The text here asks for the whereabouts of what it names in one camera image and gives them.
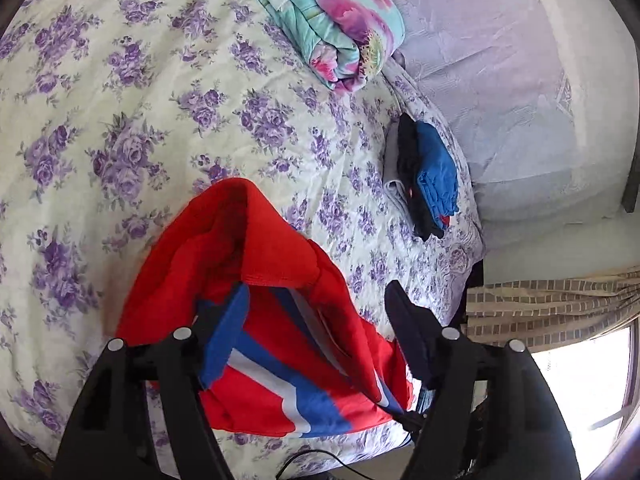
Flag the beige checked curtain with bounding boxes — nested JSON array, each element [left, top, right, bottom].
[[463, 266, 639, 352]]

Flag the folded blue garment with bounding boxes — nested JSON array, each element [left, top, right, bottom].
[[416, 122, 458, 231]]

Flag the folded grey garment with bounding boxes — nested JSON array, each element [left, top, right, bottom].
[[383, 120, 413, 223]]

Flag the purple floral bedspread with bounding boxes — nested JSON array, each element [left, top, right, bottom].
[[1, 0, 484, 456]]

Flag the red blue white pants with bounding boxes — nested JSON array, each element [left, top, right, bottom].
[[116, 178, 412, 438]]

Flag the folded turquoise floral quilt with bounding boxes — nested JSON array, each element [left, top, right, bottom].
[[258, 0, 406, 93]]

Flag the white lace headboard cover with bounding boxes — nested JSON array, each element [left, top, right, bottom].
[[393, 0, 639, 247]]

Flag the black cable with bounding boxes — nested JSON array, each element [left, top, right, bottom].
[[274, 408, 426, 480]]

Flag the folded black garment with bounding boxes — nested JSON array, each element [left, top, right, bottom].
[[396, 113, 444, 242]]

